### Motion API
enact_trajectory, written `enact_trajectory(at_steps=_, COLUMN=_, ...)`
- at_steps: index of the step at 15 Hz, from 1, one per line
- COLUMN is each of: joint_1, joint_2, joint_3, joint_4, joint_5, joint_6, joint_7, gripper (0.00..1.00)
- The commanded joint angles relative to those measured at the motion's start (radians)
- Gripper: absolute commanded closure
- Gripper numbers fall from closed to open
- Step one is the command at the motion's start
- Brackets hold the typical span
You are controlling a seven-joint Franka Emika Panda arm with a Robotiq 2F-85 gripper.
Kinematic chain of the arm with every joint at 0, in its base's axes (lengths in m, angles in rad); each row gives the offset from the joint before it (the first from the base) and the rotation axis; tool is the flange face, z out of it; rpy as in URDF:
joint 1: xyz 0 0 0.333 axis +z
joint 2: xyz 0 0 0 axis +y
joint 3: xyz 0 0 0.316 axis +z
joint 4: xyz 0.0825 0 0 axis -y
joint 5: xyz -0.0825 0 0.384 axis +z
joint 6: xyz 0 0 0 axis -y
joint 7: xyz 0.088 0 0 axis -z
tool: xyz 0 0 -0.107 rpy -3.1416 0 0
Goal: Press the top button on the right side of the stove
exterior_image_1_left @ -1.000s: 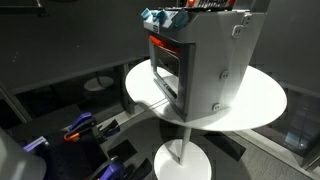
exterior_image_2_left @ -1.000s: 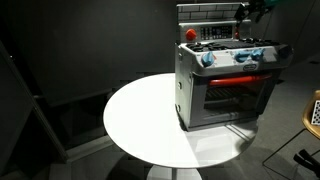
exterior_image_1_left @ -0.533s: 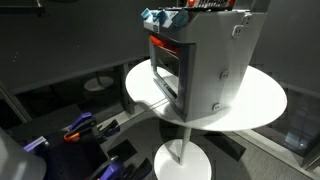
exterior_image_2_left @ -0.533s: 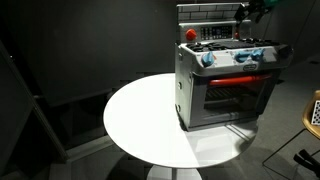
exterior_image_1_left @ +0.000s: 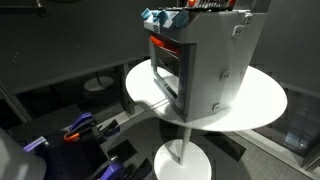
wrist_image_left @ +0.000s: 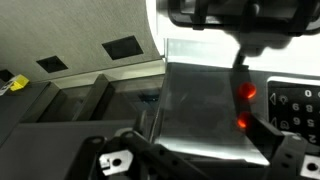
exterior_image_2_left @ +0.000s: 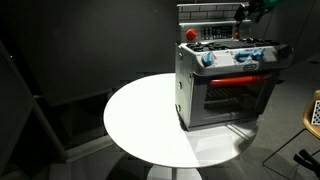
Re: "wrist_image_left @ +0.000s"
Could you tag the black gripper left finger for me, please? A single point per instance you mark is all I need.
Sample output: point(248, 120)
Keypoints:
point(132, 156)

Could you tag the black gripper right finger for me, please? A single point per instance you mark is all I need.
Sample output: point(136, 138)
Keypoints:
point(290, 156)

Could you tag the lower red stove button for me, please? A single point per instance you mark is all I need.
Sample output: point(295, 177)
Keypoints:
point(243, 119)

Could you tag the red stove button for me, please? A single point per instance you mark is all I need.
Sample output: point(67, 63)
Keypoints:
point(243, 119)
point(247, 90)

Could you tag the upper red stove button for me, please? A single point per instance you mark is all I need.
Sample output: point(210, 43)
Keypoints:
point(247, 90)

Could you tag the glossy black stove top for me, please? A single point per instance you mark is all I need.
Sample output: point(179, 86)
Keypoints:
point(198, 112)

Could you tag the black numeric keypad panel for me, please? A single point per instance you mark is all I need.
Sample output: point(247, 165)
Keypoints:
point(294, 106)

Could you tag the black overhead appliance housing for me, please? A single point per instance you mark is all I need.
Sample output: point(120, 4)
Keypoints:
point(255, 24)

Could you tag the yellow tag object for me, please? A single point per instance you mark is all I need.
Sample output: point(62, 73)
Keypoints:
point(19, 82)

